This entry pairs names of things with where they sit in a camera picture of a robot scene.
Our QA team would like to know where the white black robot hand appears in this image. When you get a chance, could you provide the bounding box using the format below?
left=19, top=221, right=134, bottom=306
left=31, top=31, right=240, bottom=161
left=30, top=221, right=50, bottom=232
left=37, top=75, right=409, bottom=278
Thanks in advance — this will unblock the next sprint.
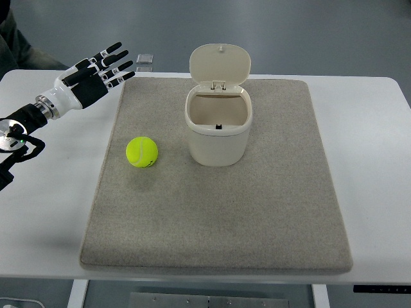
left=34, top=42, right=136, bottom=119

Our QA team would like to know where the yellow-green tennis ball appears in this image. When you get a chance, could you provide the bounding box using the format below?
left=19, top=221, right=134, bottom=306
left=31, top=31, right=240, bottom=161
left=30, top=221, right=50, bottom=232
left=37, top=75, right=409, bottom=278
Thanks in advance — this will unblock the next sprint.
left=125, top=137, right=159, bottom=168

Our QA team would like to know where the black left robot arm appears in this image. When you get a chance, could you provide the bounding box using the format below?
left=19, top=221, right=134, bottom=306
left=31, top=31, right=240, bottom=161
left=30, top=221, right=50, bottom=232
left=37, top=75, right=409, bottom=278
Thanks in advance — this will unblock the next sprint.
left=1, top=42, right=135, bottom=189

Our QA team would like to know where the small clear plastic box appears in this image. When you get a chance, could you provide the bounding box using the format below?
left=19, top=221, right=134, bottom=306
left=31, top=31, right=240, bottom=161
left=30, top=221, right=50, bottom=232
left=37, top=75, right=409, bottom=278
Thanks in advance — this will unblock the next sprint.
left=136, top=53, right=153, bottom=65

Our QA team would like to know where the dark clothed person background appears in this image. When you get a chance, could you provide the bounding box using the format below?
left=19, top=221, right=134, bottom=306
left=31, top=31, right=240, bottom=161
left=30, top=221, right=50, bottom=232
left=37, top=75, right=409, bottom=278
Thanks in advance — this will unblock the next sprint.
left=1, top=4, right=69, bottom=78

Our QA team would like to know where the cream bin with open lid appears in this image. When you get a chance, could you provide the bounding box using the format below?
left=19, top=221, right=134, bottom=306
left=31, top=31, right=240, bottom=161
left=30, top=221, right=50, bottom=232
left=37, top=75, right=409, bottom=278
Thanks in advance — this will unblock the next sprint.
left=184, top=44, right=253, bottom=167

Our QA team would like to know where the grey felt mat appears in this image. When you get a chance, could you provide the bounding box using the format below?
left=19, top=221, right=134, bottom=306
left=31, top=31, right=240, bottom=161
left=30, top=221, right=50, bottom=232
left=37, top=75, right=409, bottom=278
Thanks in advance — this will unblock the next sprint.
left=80, top=77, right=353, bottom=275

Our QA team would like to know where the white table leg left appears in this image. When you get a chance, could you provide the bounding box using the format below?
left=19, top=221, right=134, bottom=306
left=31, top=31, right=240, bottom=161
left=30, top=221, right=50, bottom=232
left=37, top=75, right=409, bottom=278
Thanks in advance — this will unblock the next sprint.
left=67, top=279, right=89, bottom=308

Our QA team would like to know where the white table leg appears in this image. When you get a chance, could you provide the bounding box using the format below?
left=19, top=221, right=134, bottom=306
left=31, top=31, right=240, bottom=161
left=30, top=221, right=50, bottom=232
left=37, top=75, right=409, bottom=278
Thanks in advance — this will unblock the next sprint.
left=67, top=279, right=89, bottom=308
left=311, top=284, right=330, bottom=308

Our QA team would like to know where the metal plate under table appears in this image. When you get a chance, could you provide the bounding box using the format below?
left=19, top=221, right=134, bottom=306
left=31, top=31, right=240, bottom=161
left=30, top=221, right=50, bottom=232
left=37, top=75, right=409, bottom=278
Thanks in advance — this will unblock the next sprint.
left=128, top=293, right=290, bottom=308

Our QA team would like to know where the white object on floor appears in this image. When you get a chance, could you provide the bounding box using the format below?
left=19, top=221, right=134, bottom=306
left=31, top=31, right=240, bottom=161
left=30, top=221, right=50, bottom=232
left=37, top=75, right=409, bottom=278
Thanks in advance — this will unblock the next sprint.
left=1, top=297, right=45, bottom=308

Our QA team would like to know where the white table leg right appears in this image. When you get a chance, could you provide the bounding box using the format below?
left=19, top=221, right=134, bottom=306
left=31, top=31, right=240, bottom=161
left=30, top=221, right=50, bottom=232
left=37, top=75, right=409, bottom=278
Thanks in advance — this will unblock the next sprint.
left=311, top=284, right=330, bottom=308

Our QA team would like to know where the black desk control panel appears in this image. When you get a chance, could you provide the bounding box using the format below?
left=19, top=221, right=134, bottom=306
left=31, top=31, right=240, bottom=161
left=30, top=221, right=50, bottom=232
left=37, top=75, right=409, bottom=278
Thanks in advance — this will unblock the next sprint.
left=353, top=284, right=411, bottom=295

